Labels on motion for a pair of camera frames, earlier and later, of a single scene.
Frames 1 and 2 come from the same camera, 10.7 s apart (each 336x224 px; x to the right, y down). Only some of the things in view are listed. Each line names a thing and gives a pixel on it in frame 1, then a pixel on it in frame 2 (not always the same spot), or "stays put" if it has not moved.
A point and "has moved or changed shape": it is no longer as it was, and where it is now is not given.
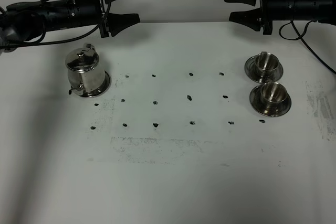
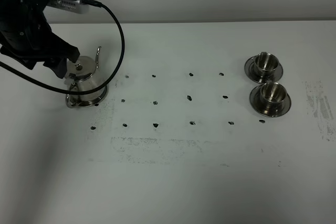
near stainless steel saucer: [259, 104] stays put
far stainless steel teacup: [265, 64] stays put
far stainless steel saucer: [251, 71] stays put
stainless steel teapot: [84, 76] has moved or changed shape
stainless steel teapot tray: [103, 89] → [88, 104]
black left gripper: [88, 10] → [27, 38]
